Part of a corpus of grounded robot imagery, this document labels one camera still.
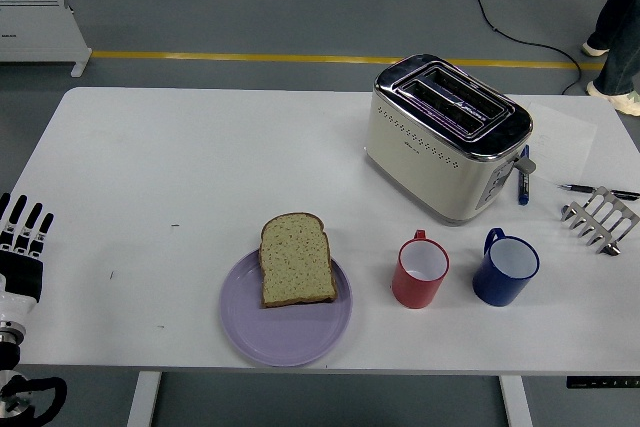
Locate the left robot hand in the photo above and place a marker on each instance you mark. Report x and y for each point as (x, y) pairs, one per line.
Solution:
(20, 272)

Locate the purple round plate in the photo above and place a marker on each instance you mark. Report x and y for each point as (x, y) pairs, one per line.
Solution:
(285, 337)

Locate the brown bread slice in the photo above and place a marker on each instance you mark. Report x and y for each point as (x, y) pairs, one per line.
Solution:
(295, 262)

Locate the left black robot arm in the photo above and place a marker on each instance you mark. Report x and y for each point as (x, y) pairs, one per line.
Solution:
(7, 354)

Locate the white table leg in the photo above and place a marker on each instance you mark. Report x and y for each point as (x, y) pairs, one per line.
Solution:
(142, 399)
(516, 402)

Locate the white electric heater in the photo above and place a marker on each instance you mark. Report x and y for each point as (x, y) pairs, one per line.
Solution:
(35, 27)

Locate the red enamel mug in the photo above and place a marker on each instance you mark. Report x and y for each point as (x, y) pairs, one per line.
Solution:
(412, 289)

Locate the cream and chrome toaster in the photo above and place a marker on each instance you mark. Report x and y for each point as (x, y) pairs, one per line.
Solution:
(425, 172)

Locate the blue enamel mug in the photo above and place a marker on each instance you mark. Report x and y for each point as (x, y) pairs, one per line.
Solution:
(495, 289)

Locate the blue marker pen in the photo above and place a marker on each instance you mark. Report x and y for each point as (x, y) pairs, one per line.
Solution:
(523, 192)

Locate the white paper sheet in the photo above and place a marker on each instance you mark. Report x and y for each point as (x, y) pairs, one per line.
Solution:
(562, 142)

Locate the black ballpoint pen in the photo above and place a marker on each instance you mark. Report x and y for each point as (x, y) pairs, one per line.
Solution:
(580, 188)

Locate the metal toast rack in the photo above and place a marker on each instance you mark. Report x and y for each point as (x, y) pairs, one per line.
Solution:
(600, 219)

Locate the black table control panel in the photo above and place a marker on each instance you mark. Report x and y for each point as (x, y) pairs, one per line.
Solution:
(600, 382)

